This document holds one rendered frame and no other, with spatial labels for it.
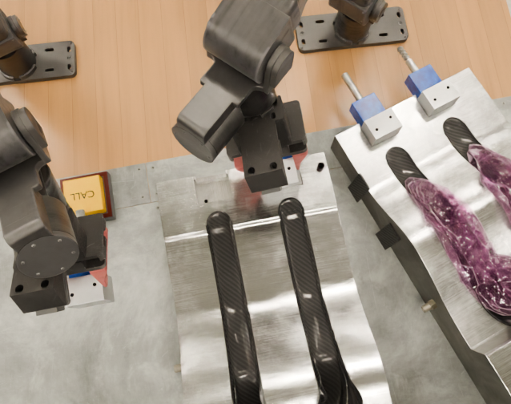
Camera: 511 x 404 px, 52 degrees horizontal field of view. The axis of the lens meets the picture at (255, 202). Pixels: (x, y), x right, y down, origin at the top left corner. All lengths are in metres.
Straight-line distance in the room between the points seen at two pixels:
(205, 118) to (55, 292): 0.23
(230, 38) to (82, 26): 0.57
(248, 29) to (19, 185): 0.26
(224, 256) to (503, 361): 0.40
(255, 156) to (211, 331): 0.28
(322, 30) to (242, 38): 0.49
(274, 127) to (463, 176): 0.36
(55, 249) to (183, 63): 0.54
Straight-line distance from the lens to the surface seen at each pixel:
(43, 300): 0.57
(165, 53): 0.99
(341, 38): 0.98
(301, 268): 0.77
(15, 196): 0.54
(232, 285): 0.76
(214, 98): 0.54
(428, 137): 0.89
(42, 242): 0.51
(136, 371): 0.86
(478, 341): 0.82
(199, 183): 0.81
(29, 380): 0.91
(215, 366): 0.72
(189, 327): 0.75
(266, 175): 0.57
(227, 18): 0.53
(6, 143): 0.53
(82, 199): 0.87
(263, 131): 0.60
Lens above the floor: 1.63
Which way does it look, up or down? 75 degrees down
